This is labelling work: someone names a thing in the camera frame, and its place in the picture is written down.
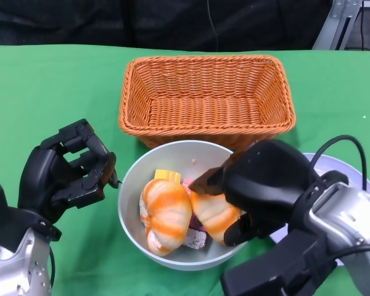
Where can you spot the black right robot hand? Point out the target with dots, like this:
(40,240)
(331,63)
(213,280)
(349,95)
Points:
(265,179)

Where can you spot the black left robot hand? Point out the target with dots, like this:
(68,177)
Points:
(49,172)

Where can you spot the orange striped bread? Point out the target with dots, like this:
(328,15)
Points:
(165,216)
(212,216)

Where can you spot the grey-green bowl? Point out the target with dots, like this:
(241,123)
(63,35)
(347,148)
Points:
(172,154)

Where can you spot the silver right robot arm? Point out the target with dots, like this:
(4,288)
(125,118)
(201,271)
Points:
(342,216)

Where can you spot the pink striped cake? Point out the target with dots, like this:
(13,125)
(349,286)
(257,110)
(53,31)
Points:
(187,182)

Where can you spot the light purple plate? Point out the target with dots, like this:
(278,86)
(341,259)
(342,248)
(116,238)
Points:
(342,168)

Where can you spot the purple cake with dark dot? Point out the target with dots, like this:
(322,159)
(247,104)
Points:
(198,223)

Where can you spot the chocolate cake with cherry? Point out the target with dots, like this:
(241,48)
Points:
(195,240)

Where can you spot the orange wicker basket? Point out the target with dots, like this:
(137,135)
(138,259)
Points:
(203,105)

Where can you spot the yellow cake block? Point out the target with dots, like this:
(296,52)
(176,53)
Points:
(168,175)

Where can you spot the green tablecloth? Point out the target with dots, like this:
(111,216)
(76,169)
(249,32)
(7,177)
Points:
(49,92)

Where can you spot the black backdrop cloth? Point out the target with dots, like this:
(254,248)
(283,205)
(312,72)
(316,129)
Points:
(111,21)

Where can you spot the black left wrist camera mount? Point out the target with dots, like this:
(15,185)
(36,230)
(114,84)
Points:
(15,222)

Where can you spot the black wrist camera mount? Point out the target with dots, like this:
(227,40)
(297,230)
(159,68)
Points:
(15,222)
(280,271)

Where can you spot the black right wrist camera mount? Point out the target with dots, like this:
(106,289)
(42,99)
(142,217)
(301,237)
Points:
(280,271)

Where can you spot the aluminium frame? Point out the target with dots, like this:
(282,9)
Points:
(333,27)

